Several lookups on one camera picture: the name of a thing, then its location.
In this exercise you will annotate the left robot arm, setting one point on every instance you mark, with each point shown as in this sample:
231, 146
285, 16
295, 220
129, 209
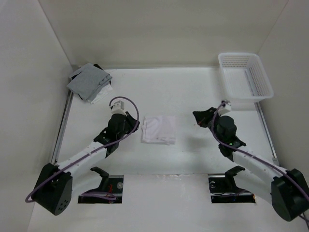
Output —
57, 183

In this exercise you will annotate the folded grey tank top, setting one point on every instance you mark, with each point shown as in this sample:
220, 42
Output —
86, 90

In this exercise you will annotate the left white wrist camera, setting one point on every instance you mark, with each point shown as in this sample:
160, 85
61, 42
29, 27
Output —
118, 108

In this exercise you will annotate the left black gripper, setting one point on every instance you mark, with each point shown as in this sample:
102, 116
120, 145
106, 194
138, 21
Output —
133, 123

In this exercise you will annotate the white tank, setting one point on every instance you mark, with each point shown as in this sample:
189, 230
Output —
160, 130
103, 93

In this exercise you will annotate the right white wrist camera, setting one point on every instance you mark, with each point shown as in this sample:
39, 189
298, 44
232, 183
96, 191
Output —
225, 108

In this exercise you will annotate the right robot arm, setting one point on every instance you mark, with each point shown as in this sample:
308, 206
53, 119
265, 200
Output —
286, 190

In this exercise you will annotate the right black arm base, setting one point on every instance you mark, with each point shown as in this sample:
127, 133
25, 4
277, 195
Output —
223, 188

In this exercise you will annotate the white plastic basket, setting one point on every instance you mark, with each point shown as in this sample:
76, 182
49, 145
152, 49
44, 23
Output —
243, 77

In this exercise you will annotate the folded white tank top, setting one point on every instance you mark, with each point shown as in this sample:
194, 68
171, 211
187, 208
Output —
103, 93

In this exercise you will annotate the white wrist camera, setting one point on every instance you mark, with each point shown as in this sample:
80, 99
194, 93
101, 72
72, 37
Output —
118, 108
225, 108

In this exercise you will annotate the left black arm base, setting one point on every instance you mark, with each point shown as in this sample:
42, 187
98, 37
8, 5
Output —
106, 186

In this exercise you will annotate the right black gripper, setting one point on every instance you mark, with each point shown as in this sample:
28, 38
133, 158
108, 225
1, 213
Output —
202, 117

